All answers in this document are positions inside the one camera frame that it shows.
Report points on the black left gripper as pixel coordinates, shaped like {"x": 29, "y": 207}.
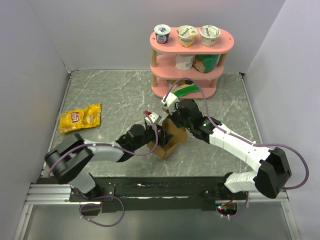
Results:
{"x": 165, "y": 137}

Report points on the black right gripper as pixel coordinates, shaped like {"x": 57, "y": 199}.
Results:
{"x": 172, "y": 116}

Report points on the brown cardboard paper box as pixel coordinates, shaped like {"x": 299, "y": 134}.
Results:
{"x": 179, "y": 137}

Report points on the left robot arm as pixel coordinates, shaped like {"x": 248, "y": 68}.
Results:
{"x": 67, "y": 160}

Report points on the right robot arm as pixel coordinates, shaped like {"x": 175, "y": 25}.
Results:
{"x": 270, "y": 167}

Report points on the green white snack bag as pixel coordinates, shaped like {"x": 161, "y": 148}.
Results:
{"x": 184, "y": 87}

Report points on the pink three-tier shelf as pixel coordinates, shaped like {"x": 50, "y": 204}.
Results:
{"x": 172, "y": 61}

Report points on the white paper cup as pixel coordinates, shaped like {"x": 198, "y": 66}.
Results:
{"x": 184, "y": 62}

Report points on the green snack canister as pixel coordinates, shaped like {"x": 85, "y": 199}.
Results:
{"x": 205, "y": 63}

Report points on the yellow Lays chip bag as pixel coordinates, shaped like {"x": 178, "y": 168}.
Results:
{"x": 80, "y": 118}

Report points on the orange Chobani yogurt cup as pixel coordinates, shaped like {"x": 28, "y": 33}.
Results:
{"x": 186, "y": 35}

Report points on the white Chobani yogurt cup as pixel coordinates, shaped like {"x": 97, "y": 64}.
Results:
{"x": 209, "y": 35}

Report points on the blue yogurt cup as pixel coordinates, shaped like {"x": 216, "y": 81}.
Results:
{"x": 162, "y": 33}

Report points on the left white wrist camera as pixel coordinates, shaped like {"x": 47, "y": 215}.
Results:
{"x": 151, "y": 118}

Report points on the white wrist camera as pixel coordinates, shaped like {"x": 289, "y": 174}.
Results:
{"x": 151, "y": 118}
{"x": 169, "y": 102}

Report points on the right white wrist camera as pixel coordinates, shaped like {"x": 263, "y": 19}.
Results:
{"x": 169, "y": 102}

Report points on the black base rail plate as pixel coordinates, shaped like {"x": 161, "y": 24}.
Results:
{"x": 160, "y": 193}

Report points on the aluminium frame rail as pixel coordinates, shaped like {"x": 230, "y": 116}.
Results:
{"x": 48, "y": 215}

